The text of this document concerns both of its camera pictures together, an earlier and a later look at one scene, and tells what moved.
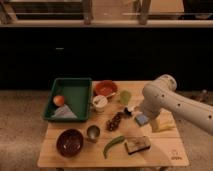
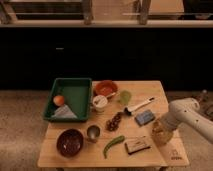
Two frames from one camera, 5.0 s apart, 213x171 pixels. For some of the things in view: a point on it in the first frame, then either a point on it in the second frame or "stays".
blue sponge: x=141 y=119 stays
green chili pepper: x=116 y=140 stays
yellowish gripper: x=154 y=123 to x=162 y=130
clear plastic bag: x=64 y=112 stays
